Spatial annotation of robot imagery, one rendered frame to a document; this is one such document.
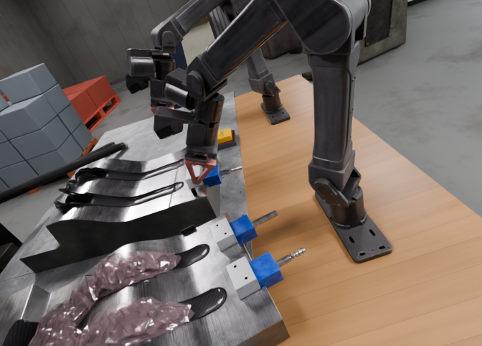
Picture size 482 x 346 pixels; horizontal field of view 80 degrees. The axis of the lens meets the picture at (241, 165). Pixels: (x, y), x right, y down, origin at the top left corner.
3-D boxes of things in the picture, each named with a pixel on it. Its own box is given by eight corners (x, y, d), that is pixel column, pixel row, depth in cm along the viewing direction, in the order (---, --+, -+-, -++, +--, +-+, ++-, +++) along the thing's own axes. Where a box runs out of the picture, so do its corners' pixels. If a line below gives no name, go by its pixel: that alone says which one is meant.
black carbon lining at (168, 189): (191, 161, 81) (178, 133, 76) (186, 198, 68) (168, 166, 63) (82, 194, 85) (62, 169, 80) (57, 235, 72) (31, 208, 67)
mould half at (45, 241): (219, 164, 89) (204, 126, 82) (219, 223, 68) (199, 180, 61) (77, 205, 95) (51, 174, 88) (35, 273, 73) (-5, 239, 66)
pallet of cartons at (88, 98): (66, 118, 543) (35, 75, 497) (123, 97, 539) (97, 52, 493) (27, 159, 414) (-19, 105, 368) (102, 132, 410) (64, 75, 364)
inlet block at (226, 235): (274, 214, 61) (267, 196, 58) (285, 229, 57) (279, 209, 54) (218, 243, 59) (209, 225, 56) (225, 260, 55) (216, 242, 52)
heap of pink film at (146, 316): (178, 247, 57) (161, 220, 53) (198, 328, 42) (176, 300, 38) (51, 311, 54) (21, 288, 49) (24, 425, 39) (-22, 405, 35)
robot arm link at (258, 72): (263, 97, 100) (230, -4, 82) (253, 95, 105) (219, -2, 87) (277, 89, 101) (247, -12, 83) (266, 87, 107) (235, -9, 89)
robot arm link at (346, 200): (310, 179, 50) (343, 185, 47) (328, 151, 55) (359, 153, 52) (316, 205, 53) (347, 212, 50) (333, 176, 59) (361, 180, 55)
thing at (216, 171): (244, 170, 71) (237, 152, 68) (246, 182, 67) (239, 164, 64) (195, 184, 73) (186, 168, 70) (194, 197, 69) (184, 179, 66)
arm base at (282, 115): (266, 105, 96) (286, 97, 96) (254, 87, 113) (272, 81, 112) (272, 125, 100) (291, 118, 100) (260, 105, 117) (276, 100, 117)
